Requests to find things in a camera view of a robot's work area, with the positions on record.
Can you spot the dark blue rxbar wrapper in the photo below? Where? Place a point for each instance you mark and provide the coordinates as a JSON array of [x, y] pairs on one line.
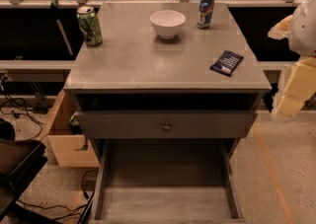
[[227, 63]]

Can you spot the white ceramic bowl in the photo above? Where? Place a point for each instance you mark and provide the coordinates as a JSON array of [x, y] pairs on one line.
[[167, 23]]

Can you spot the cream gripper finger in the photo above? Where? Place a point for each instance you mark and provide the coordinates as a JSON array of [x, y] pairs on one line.
[[281, 29], [296, 85]]

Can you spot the black bin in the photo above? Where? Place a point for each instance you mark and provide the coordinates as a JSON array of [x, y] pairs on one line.
[[20, 162]]

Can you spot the light wooden box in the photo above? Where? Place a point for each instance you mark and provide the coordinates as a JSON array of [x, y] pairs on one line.
[[70, 149]]

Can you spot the blue energy drink can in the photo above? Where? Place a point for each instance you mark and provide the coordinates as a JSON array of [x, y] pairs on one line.
[[205, 11]]

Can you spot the round brass drawer knob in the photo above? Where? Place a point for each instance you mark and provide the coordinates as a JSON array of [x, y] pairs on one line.
[[166, 126]]

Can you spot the green soda can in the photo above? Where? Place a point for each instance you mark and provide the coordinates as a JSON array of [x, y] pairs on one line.
[[89, 25]]

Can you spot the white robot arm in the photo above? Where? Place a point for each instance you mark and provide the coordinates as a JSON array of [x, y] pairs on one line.
[[302, 31]]

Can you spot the grey upper drawer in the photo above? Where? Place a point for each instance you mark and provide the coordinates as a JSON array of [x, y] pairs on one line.
[[147, 125]]

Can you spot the open grey bottom drawer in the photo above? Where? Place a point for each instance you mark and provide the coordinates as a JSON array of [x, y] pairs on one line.
[[165, 182]]

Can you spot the grey wooden cabinet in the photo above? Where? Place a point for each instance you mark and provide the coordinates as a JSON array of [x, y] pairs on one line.
[[134, 70]]

